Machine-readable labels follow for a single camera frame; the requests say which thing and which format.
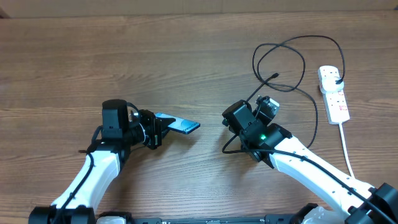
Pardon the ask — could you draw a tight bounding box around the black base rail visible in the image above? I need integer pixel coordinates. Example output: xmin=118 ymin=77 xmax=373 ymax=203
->
xmin=96 ymin=212 xmax=306 ymax=224

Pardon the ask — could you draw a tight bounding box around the white charger adapter plug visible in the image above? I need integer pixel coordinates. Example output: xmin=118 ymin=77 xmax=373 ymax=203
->
xmin=320 ymin=77 xmax=345 ymax=94

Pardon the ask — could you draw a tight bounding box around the black charger cable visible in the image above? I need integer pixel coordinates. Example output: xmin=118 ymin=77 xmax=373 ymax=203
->
xmin=245 ymin=34 xmax=346 ymax=149

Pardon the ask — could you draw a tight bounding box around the white power strip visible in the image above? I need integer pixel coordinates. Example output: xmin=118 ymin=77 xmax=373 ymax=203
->
xmin=318 ymin=65 xmax=350 ymax=125

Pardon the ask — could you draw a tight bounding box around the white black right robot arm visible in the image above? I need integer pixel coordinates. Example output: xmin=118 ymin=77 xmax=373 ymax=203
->
xmin=222 ymin=96 xmax=397 ymax=223

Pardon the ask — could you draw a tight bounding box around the blue screen smartphone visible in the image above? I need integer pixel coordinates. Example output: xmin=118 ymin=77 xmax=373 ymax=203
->
xmin=155 ymin=113 xmax=200 ymax=134

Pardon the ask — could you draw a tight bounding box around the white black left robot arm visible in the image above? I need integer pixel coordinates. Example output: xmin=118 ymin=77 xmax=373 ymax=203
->
xmin=28 ymin=99 xmax=177 ymax=223

